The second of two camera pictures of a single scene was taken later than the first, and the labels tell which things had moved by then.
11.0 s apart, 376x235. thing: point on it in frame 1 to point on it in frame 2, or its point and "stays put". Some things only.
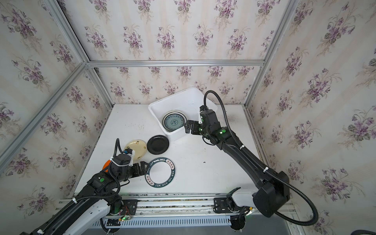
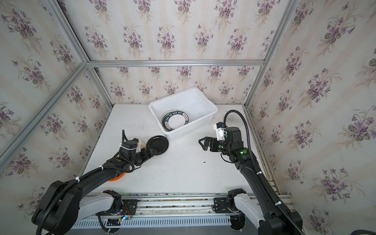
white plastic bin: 172,112 stays put
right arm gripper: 195,127 to 213,145
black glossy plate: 157,144 stays put
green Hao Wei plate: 159,172 to 174,119
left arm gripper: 134,169 to 143,153
